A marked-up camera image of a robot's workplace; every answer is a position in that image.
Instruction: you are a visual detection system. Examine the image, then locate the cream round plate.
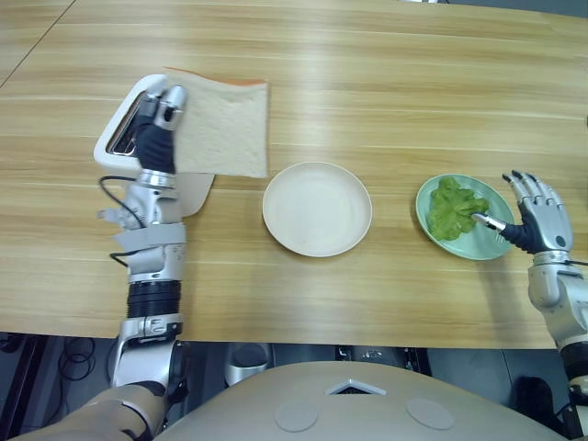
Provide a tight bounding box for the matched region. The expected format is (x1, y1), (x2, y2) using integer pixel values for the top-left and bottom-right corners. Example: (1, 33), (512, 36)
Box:
(262, 161), (373, 257)

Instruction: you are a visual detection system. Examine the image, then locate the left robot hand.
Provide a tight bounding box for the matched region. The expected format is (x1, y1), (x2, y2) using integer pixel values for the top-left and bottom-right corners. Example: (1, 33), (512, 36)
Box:
(132, 84), (190, 175)

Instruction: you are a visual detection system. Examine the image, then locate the cream toaster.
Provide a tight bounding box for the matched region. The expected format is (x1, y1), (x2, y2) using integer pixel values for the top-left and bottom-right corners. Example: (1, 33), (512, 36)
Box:
(93, 73), (217, 219)

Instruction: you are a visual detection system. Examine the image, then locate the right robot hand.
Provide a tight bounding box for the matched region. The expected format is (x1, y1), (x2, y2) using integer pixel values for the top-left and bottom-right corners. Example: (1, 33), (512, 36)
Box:
(472, 170), (575, 255)

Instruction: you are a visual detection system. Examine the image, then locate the green lettuce leaf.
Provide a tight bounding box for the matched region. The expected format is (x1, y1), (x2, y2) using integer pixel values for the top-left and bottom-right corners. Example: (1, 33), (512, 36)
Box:
(426, 175), (491, 242)

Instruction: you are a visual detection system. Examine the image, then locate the bread slice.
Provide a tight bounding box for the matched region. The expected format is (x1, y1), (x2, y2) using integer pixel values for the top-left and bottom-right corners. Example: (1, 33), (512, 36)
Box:
(162, 66), (270, 179)

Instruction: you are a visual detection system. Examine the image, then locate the robot body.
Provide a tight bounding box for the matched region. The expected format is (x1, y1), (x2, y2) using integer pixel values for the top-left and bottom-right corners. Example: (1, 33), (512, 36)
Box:
(153, 360), (575, 441)

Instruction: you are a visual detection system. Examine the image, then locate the green round plate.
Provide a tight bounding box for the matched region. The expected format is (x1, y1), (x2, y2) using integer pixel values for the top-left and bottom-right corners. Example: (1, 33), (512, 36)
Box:
(415, 173), (516, 262)

